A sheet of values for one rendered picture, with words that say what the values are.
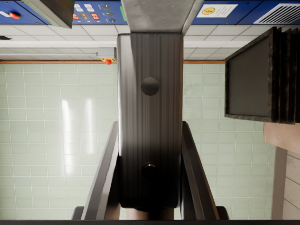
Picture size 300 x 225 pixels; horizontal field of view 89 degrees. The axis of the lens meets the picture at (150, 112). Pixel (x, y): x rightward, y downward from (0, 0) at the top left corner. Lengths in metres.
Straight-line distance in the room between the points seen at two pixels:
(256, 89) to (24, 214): 1.99
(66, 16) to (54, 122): 1.19
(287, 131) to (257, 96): 0.33
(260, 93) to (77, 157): 1.38
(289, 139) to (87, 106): 1.32
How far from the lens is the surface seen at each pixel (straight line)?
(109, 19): 0.67
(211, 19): 0.69
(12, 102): 1.75
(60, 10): 0.43
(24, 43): 1.15
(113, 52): 1.02
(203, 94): 1.38
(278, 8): 0.72
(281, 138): 0.95
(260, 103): 0.63
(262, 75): 0.64
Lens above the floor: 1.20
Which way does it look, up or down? level
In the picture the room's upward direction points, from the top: 90 degrees counter-clockwise
